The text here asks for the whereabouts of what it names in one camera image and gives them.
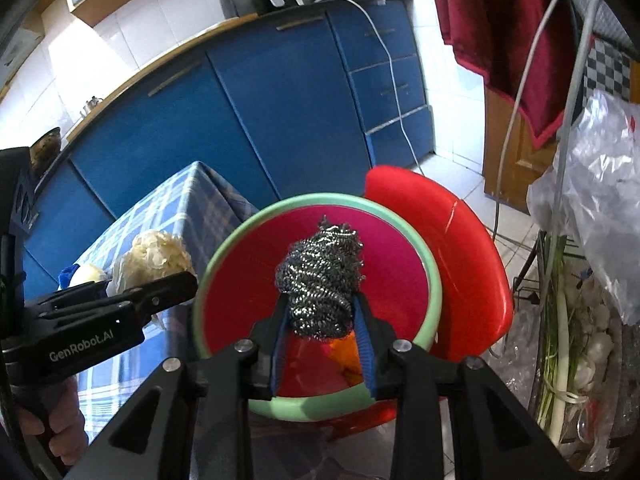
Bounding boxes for green onions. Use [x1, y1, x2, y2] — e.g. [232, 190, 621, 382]
[534, 234, 577, 447]

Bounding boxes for white power cable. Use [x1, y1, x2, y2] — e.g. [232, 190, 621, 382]
[311, 0, 427, 172]

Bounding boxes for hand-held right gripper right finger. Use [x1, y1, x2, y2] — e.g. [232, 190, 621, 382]
[350, 295, 582, 480]

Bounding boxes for person's left hand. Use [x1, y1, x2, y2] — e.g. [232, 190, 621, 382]
[19, 374, 87, 467]

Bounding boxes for translucent white plastic bag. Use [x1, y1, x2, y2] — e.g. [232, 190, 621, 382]
[527, 89, 640, 327]

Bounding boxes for white metal rack frame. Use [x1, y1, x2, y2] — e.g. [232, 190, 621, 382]
[492, 0, 604, 271]

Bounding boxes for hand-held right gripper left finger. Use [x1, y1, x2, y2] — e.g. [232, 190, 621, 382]
[65, 292, 294, 480]

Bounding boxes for clear plastic bag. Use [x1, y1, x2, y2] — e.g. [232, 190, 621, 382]
[495, 305, 632, 474]

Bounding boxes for blue kitchen cabinets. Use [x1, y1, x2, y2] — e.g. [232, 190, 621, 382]
[20, 0, 436, 306]

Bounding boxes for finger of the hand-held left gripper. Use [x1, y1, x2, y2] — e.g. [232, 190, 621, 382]
[111, 272, 200, 330]
[27, 265, 110, 312]

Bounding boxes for pile of garlic bulbs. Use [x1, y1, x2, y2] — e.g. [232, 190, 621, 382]
[565, 274, 622, 397]

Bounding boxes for wooden door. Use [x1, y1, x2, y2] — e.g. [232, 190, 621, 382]
[482, 75, 562, 217]

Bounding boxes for dark wok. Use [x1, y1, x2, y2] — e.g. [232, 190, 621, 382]
[30, 127, 64, 182]

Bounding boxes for pale yellow wrapper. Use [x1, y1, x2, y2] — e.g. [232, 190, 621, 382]
[112, 230, 197, 332]

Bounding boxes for steel wool scourer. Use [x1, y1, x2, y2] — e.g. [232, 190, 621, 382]
[274, 214, 366, 342]

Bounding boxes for red plastic stool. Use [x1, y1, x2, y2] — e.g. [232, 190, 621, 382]
[362, 165, 515, 433]

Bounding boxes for blue plaid tablecloth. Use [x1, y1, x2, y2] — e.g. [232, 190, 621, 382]
[55, 161, 261, 480]

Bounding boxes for black white checkered cloth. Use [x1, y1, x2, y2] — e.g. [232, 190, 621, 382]
[565, 0, 634, 111]

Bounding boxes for red basin with green rim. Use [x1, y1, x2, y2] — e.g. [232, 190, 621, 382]
[192, 192, 444, 421]

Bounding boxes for white onion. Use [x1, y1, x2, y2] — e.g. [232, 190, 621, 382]
[70, 263, 109, 287]

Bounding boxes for orange peel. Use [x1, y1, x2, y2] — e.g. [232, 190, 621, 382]
[325, 330, 364, 387]

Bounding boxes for dark red towel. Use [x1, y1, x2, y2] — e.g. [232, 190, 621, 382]
[425, 0, 597, 151]

